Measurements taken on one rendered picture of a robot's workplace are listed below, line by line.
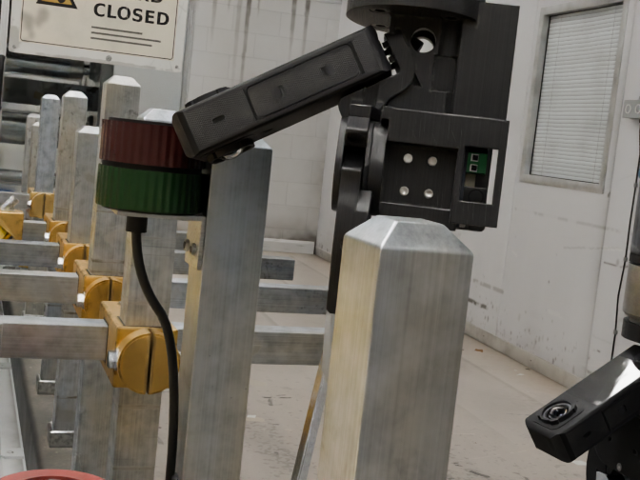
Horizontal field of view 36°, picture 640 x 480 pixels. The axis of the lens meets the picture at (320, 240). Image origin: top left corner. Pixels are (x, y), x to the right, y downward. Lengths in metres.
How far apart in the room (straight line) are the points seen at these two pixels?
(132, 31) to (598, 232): 2.93
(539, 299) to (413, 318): 5.25
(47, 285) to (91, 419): 0.15
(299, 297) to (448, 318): 0.83
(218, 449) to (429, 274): 0.29
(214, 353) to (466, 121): 0.20
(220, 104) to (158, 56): 2.37
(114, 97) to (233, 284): 0.51
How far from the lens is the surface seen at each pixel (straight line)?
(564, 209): 5.42
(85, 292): 1.06
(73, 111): 1.55
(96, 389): 1.10
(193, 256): 0.58
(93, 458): 1.12
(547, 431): 0.73
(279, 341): 0.90
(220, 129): 0.50
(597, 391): 0.76
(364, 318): 0.34
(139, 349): 0.80
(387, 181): 0.49
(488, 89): 0.50
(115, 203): 0.55
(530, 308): 5.66
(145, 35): 2.87
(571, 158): 5.48
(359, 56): 0.50
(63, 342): 0.87
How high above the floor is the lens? 1.14
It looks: 6 degrees down
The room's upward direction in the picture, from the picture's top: 6 degrees clockwise
